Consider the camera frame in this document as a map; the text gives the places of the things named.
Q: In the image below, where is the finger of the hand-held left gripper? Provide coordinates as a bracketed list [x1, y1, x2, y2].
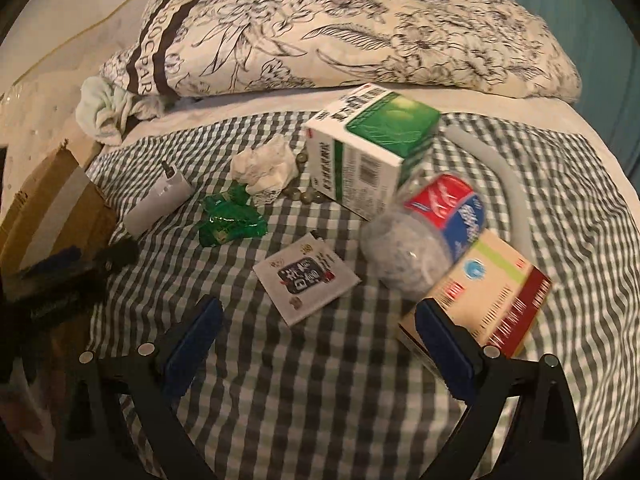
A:
[20, 240, 142, 283]

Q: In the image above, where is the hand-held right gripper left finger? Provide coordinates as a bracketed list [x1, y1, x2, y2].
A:
[55, 295, 226, 480]

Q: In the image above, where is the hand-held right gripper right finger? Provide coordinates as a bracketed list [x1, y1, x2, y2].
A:
[416, 297, 586, 480]

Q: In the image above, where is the beige red carton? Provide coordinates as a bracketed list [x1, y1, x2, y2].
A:
[397, 230, 553, 366]

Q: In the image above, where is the brown cardboard box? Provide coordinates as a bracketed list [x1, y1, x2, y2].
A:
[0, 142, 121, 281]

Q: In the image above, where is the green candy wrapper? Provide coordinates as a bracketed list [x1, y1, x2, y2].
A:
[197, 182, 268, 248]

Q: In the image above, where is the white black sachet packet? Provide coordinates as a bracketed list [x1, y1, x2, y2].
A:
[252, 232, 362, 328]

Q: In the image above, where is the white plush toy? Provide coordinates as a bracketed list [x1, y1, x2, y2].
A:
[230, 137, 298, 206]

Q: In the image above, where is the dark green bead bracelet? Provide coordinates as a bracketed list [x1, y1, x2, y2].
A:
[277, 147, 326, 206]

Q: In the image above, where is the small white packet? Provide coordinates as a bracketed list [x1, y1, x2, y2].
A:
[360, 172, 487, 303]

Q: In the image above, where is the grey white checked cloth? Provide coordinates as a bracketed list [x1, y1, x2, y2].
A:
[85, 110, 640, 480]

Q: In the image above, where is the pale green cloth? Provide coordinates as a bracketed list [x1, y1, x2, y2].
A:
[75, 76, 166, 146]

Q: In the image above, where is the beige padded headboard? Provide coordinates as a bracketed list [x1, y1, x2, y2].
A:
[0, 0, 151, 161]

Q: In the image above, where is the grey curved strip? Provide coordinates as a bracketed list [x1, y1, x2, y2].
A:
[447, 125, 531, 251]

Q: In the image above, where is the white bed mattress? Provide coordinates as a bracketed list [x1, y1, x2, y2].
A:
[120, 82, 640, 411]

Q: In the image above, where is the green white medicine box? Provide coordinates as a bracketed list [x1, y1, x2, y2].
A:
[302, 82, 442, 221]

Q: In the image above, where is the floral print quilt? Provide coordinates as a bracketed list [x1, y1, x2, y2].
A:
[97, 0, 583, 106]

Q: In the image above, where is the teal curtain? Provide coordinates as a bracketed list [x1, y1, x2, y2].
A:
[482, 0, 640, 161]

